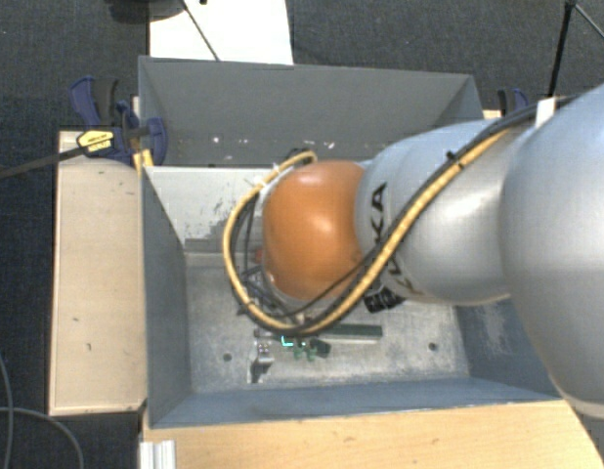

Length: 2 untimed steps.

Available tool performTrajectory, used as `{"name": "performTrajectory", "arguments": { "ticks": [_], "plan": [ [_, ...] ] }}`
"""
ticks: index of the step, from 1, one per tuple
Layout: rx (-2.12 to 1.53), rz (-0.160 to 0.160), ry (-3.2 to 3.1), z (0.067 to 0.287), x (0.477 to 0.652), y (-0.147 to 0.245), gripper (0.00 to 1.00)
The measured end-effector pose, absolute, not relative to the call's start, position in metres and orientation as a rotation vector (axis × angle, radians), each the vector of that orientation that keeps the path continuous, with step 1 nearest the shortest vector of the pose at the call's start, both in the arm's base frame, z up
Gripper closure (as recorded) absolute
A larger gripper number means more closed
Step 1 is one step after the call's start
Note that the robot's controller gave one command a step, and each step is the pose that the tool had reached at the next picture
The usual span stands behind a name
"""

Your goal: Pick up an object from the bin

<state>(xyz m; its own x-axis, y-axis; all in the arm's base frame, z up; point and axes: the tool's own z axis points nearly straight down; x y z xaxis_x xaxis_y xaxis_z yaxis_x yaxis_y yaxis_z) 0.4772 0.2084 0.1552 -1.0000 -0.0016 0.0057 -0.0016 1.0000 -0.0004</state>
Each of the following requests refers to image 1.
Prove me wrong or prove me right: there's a black cylinder on white bracket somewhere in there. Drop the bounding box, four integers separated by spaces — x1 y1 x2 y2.
364 284 407 315

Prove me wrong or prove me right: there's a pale wood board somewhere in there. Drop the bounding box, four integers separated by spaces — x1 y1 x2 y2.
47 130 150 417

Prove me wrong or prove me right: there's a pale grey metal gripper finger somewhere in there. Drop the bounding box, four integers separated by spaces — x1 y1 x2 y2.
247 340 277 386

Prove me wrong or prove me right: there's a dark green flat block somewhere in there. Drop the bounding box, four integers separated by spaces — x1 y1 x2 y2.
328 323 384 340

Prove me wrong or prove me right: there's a grey metal bin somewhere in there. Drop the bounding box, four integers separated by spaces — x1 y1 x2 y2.
137 55 563 430

